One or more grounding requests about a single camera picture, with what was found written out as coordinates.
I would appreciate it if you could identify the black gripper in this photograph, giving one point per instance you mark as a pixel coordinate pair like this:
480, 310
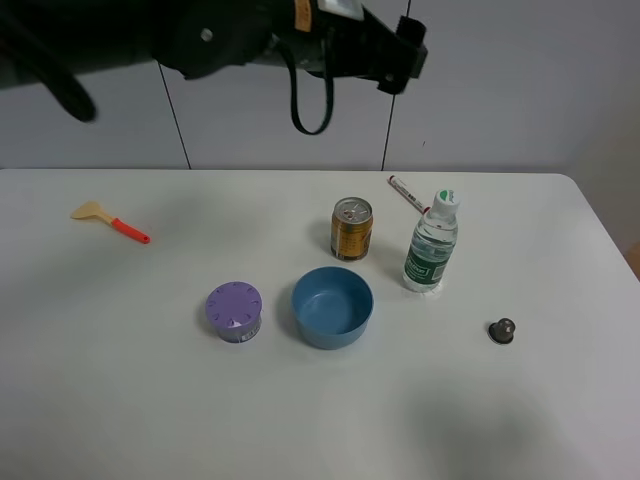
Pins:
344, 39

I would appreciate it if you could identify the clear plastic water bottle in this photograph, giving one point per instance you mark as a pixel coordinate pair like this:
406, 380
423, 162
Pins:
432, 244

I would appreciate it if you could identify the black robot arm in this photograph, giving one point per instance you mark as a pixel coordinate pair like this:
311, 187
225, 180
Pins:
54, 42

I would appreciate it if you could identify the red white marker pen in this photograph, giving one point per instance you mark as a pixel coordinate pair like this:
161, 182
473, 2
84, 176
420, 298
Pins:
406, 192

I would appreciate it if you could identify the gold drink can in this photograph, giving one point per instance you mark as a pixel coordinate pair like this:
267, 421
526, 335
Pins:
351, 228

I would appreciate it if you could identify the blue plastic bowl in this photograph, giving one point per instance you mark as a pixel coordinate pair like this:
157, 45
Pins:
332, 306

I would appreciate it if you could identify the purple lidded round container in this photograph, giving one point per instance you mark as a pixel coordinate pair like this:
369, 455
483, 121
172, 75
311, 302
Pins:
233, 310

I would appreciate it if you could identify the small grey metal knob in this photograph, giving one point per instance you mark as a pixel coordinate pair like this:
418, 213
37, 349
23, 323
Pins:
502, 331

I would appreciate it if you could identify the spatula with orange handle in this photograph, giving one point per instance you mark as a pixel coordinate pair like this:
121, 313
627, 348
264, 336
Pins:
92, 210

